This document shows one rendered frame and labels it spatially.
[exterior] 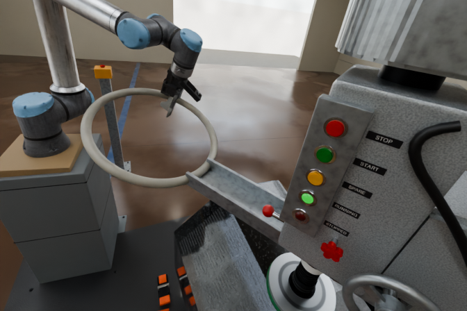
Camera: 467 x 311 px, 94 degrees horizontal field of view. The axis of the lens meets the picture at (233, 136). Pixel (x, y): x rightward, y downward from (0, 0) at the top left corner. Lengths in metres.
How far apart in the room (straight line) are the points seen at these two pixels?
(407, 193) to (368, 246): 0.14
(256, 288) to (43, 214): 1.12
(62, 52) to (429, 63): 1.31
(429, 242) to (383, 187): 0.12
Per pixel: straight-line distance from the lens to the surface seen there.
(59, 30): 1.33
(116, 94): 0.98
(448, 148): 0.41
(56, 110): 1.37
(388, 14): 0.38
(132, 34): 0.83
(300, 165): 0.43
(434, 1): 0.37
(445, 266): 0.54
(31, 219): 1.57
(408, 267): 0.55
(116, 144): 2.47
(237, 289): 0.97
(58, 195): 1.42
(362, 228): 0.49
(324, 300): 0.88
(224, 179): 0.81
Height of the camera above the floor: 1.62
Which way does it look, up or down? 30 degrees down
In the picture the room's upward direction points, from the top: 8 degrees clockwise
